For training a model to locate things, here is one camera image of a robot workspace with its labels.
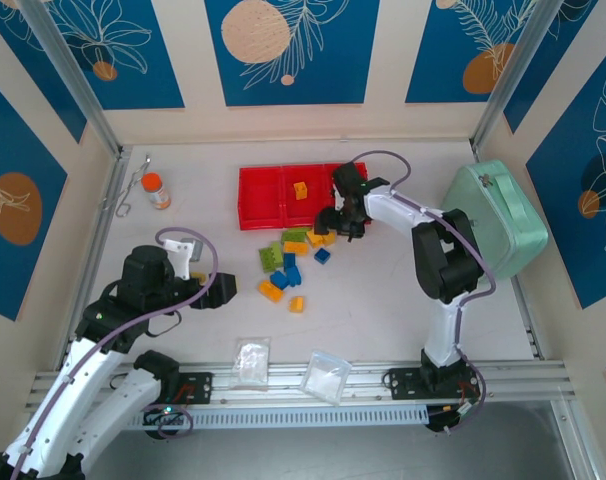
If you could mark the yellow lego brick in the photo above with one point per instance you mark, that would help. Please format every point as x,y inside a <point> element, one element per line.
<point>300,191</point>
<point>314,239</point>
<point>295,248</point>
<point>296,305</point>
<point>199,275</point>
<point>271,291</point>

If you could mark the long green lego brick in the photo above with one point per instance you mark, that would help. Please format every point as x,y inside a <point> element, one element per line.
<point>294,234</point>

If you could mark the large green lego brick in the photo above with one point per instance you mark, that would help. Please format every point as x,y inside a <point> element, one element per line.
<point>271,257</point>

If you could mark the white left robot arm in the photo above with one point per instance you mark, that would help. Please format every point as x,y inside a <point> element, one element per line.
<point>58,400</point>

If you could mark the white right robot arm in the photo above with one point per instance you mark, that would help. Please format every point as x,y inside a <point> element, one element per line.
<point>443,330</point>

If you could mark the clear plastic bag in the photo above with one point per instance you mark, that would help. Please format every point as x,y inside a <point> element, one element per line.
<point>250,362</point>
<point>325,377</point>

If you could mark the orange capped bottle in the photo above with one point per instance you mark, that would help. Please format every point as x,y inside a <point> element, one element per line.
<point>158,195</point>

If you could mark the metal tongs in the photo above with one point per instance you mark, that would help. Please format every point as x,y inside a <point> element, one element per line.
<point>146,161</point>

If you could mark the mint green zip case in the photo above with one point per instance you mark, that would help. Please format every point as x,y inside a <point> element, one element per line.
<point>513,225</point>

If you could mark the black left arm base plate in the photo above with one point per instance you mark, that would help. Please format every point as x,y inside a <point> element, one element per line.
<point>198,387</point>

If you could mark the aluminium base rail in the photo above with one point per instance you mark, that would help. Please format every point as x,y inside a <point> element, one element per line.
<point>283,375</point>

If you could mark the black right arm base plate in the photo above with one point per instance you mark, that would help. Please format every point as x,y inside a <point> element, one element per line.
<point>405,385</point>

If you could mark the aluminium frame post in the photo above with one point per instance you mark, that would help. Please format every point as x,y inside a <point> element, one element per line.
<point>518,65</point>
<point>73,70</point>

